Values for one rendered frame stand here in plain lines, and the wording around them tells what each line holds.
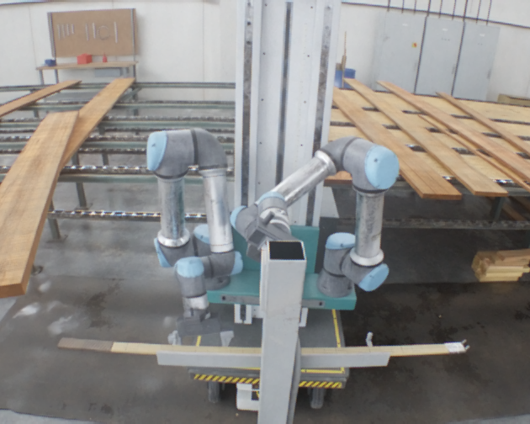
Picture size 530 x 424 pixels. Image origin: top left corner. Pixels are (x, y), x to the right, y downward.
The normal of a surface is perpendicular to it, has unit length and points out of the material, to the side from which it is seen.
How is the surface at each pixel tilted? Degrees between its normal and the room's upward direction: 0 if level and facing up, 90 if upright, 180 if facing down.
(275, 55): 90
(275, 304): 90
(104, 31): 90
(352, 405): 0
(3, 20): 86
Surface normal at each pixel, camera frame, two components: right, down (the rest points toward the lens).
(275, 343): 0.02, 0.46
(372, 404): 0.04, -0.89
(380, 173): 0.52, 0.29
